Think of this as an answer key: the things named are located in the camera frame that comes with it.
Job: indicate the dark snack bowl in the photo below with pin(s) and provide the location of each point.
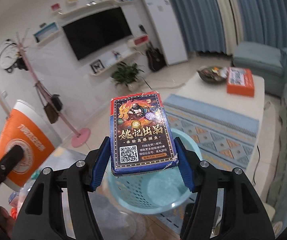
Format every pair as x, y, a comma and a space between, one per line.
213, 74

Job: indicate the round wall clock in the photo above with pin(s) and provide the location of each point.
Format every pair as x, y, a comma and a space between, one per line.
10, 57

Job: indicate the black wall television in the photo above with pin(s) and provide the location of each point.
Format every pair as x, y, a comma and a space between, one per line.
91, 33

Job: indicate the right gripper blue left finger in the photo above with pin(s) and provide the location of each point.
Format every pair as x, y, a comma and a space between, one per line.
98, 170

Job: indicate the green potted plant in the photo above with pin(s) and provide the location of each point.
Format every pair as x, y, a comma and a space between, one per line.
127, 75

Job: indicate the pink coat rack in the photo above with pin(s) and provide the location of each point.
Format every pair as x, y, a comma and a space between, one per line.
80, 136

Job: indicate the playing card box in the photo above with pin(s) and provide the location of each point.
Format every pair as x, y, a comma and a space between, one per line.
140, 136

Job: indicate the red white wall box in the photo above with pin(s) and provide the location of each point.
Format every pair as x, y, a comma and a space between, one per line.
136, 42

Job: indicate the light blue laundry basket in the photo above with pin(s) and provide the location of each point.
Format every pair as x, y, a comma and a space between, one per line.
149, 193

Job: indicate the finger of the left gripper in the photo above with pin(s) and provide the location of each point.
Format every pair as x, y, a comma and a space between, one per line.
9, 161

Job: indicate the black acoustic guitar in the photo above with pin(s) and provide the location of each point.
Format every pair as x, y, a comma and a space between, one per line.
156, 60

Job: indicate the white wall shelf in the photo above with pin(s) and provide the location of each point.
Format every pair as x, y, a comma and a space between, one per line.
113, 58

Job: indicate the blue patterned rug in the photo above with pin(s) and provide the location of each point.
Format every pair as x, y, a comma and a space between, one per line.
226, 139

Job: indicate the orange box on table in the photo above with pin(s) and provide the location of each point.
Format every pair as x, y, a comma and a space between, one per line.
240, 82

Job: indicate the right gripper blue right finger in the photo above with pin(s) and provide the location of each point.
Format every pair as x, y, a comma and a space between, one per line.
184, 166

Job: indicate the white coffee table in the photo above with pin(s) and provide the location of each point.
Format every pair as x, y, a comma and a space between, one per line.
217, 95

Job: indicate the blue curtains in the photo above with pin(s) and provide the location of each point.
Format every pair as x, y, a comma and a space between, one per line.
220, 25

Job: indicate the framed butterfly picture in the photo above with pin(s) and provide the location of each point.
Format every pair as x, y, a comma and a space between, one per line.
97, 67

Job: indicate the black hanging bag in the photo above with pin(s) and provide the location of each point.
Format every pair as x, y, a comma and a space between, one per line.
55, 98

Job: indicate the orange white paper cup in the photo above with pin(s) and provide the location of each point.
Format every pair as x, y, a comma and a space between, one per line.
26, 128

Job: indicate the brown hanging bag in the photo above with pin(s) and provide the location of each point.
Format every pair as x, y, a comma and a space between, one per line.
51, 113

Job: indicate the white standing air conditioner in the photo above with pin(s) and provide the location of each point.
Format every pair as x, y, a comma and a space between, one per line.
167, 30

